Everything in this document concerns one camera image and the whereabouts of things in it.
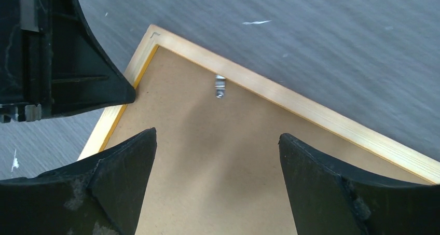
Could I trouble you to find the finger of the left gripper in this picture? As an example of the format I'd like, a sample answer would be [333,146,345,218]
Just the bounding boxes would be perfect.
[1,0,136,123]

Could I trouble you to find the orange wooden picture frame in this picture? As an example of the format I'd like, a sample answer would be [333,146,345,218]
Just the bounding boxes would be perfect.
[79,25,439,234]

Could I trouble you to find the metal frame retaining clip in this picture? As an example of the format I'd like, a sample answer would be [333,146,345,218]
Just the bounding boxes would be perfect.
[215,75,226,99]

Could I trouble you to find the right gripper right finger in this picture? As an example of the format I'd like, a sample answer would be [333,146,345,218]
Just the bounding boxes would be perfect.
[279,133,439,235]

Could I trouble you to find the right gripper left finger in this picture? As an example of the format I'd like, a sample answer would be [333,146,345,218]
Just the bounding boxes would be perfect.
[1,128,157,234]

